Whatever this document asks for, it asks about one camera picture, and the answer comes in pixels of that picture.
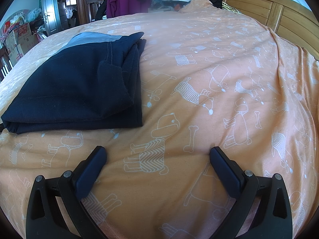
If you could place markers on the yellow patterned pillow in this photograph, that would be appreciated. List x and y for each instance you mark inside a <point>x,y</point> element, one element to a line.
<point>230,7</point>

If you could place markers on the white plastic bag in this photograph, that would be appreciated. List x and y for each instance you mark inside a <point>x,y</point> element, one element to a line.
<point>33,15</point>

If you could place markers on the grey door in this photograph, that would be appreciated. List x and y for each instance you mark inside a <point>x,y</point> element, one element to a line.
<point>49,5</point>

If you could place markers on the purple jacket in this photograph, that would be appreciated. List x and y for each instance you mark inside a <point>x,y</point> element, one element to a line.
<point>124,2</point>

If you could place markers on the orange printed duvet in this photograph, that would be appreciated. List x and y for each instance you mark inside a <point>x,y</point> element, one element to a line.
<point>199,54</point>

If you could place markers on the navy garment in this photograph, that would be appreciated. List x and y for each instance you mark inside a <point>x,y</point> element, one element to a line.
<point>74,87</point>

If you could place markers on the dark wooden chair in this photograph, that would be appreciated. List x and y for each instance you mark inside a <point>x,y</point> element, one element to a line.
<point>5,62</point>

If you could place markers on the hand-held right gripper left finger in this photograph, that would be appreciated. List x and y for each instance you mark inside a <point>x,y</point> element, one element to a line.
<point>91,171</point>

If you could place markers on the brown wooden wardrobe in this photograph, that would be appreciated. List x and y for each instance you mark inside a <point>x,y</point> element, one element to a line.
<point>81,0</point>

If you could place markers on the wooden headboard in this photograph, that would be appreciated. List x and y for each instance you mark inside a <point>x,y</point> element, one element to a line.
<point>286,17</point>

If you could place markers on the black jacket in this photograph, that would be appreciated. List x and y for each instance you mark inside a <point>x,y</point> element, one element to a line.
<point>101,11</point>

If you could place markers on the cardboard box red print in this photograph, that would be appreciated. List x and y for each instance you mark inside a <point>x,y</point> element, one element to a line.
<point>22,47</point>
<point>23,31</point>

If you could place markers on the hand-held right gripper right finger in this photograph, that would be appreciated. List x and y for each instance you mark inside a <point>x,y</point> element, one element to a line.
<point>226,173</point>

